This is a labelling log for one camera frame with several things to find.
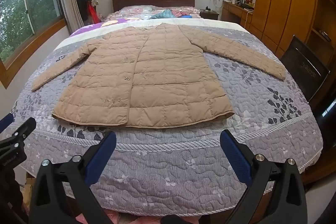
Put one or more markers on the purple floral blanket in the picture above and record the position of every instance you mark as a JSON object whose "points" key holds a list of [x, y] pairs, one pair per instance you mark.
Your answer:
{"points": [[105, 24]]}

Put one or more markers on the red plaid cloth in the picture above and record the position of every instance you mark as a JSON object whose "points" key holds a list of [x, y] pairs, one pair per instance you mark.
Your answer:
{"points": [[179, 13]]}

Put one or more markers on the tan quilted jacket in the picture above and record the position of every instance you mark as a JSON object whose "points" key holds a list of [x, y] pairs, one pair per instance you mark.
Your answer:
{"points": [[147, 82]]}

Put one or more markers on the pink floral bedding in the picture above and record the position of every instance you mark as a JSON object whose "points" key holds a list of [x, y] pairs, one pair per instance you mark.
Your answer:
{"points": [[136, 10]]}

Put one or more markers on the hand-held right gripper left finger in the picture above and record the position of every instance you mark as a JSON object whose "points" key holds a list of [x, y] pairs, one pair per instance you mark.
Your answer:
{"points": [[101, 158]]}

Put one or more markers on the dark wooden nightstand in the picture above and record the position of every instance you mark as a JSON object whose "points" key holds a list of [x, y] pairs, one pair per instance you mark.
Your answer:
{"points": [[209, 14]]}

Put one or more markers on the teal cloth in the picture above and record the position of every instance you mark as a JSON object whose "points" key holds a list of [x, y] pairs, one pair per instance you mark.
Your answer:
{"points": [[161, 14]]}

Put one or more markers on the pink patterned cloth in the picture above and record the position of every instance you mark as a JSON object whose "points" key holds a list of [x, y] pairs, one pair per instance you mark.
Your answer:
{"points": [[94, 218]]}

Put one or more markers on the black chair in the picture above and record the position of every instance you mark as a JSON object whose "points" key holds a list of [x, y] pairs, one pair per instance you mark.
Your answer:
{"points": [[304, 66]]}

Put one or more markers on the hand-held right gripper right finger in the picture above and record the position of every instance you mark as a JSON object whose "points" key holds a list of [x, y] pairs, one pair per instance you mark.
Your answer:
{"points": [[235, 158]]}

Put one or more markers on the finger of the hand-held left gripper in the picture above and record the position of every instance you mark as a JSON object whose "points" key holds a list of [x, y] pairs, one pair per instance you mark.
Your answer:
{"points": [[5, 121], [23, 129]]}

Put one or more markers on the grey floral quilt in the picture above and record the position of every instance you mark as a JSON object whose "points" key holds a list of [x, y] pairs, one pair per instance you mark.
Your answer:
{"points": [[170, 166]]}

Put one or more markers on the dark cloth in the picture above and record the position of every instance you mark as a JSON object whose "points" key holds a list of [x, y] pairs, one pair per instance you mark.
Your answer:
{"points": [[10, 195]]}

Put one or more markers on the wooden desk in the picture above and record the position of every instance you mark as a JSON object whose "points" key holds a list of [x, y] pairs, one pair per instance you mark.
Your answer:
{"points": [[233, 11]]}

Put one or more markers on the blue cloth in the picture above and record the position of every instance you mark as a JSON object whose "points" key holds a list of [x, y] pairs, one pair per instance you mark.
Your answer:
{"points": [[189, 17]]}

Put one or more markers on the open wooden shelf unit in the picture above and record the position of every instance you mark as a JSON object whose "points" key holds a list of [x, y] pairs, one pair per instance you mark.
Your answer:
{"points": [[324, 22]]}

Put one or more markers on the large wood-framed window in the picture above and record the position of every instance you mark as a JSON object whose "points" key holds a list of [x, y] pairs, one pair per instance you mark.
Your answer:
{"points": [[15, 16]]}

